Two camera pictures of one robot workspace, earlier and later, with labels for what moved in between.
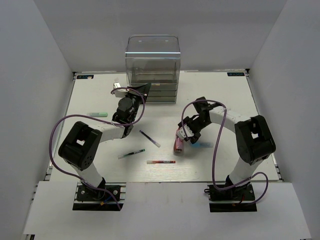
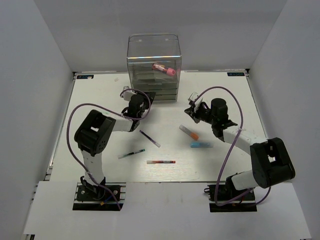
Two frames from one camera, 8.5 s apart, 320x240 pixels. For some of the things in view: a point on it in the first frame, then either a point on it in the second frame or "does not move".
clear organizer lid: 153,46 does not move
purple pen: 149,138 does not move
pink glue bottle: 178,143 to 170,71
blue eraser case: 202,145 does not move
